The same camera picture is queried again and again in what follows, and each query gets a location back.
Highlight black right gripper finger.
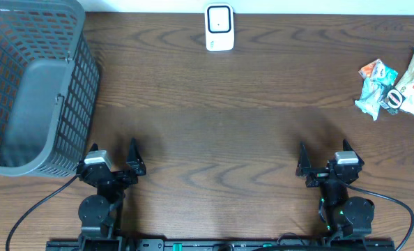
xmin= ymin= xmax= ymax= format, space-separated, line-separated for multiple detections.
xmin=296 ymin=142 xmax=312 ymax=177
xmin=342 ymin=139 xmax=353 ymax=151

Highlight green Kleenex tissue pack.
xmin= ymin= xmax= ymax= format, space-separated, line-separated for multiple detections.
xmin=354 ymin=77 xmax=385 ymax=121

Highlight small teal tissue pack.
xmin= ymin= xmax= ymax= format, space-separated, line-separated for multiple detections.
xmin=370 ymin=59 xmax=398 ymax=86

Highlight dark green scrub pad pack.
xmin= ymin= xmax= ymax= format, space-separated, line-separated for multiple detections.
xmin=378 ymin=86 xmax=405 ymax=115

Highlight small orange tissue pack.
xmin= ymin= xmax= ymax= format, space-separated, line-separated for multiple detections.
xmin=358 ymin=59 xmax=381 ymax=79

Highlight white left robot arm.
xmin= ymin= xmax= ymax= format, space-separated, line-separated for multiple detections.
xmin=76 ymin=139 xmax=146 ymax=239

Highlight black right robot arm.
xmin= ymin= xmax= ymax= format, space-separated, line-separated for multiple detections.
xmin=296 ymin=140 xmax=375 ymax=244

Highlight dark grey plastic mesh basket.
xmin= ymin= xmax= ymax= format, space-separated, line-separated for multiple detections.
xmin=0 ymin=0 xmax=100 ymax=178

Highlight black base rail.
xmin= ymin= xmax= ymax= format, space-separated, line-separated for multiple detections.
xmin=45 ymin=237 xmax=395 ymax=251

